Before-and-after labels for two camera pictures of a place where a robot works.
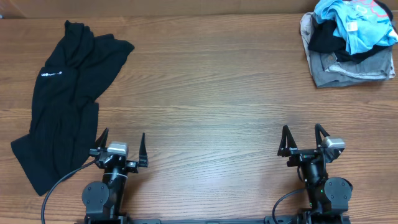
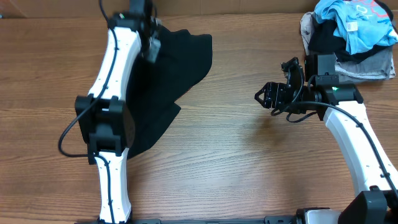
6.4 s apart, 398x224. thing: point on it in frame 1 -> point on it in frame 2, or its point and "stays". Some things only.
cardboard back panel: (27, 9) stays
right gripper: (301, 155) -> (274, 94)
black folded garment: (323, 39) stays
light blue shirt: (360, 23) stays
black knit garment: (64, 116) -> (153, 87)
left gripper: (134, 165) -> (154, 42)
